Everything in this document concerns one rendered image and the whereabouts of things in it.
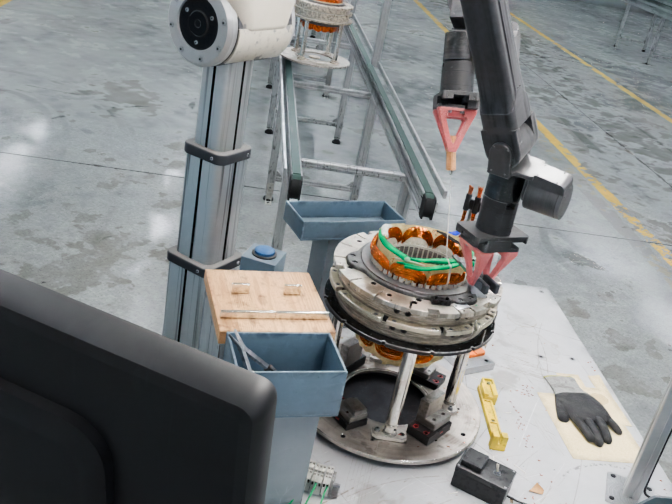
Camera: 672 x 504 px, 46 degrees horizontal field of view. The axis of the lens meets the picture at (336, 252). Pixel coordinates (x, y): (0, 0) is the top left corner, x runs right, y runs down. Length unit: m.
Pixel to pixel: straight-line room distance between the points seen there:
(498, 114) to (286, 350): 0.49
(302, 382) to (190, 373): 0.91
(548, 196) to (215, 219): 0.75
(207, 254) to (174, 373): 1.43
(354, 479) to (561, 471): 0.42
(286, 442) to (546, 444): 0.62
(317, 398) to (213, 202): 0.60
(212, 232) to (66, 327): 1.39
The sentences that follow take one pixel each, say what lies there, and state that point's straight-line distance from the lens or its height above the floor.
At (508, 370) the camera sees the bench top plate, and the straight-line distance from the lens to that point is 1.87.
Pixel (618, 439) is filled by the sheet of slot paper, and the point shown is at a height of 0.78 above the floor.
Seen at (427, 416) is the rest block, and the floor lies 0.84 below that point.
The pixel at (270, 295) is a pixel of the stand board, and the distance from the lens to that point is 1.35.
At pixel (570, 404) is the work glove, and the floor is 0.80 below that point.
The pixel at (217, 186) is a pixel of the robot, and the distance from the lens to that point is 1.65.
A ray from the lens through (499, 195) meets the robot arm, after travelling 1.24.
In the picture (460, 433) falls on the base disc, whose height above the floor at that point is 0.80.
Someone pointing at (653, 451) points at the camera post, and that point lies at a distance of 1.58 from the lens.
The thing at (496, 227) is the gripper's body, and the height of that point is 1.28.
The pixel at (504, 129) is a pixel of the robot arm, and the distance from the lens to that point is 1.18.
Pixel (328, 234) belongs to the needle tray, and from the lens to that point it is 1.69.
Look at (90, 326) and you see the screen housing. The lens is 0.31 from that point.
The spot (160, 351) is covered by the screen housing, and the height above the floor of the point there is 1.56.
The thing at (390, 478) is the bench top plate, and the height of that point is 0.78.
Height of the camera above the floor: 1.73
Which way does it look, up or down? 26 degrees down
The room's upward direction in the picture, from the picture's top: 11 degrees clockwise
